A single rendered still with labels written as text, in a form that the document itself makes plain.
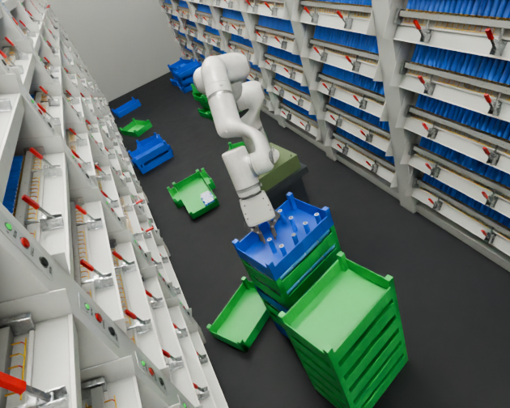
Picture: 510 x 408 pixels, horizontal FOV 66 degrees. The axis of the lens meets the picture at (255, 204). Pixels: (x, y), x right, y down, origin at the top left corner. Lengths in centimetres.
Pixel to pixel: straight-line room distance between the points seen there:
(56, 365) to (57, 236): 32
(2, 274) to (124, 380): 30
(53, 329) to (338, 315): 85
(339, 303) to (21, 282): 93
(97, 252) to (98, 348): 42
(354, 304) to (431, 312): 52
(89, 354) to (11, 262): 22
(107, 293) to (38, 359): 37
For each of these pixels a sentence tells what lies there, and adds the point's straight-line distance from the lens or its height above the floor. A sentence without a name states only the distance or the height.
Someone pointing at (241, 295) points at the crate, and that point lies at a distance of 197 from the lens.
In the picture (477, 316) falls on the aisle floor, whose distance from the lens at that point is 174.
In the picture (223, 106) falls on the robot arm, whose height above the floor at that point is 95.
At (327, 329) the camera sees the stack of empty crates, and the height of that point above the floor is 40.
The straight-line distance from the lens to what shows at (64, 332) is 66.
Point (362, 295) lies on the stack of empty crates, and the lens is 130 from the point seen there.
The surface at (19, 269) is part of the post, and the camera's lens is 64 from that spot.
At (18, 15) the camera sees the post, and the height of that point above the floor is 136.
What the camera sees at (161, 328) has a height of 50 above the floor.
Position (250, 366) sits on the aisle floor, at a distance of 176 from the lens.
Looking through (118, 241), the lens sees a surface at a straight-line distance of 145.
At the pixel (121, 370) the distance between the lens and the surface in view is 79.
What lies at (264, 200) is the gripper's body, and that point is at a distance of 131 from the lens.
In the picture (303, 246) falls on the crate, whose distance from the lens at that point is 134.
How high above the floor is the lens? 145
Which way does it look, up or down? 36 degrees down
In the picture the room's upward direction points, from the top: 24 degrees counter-clockwise
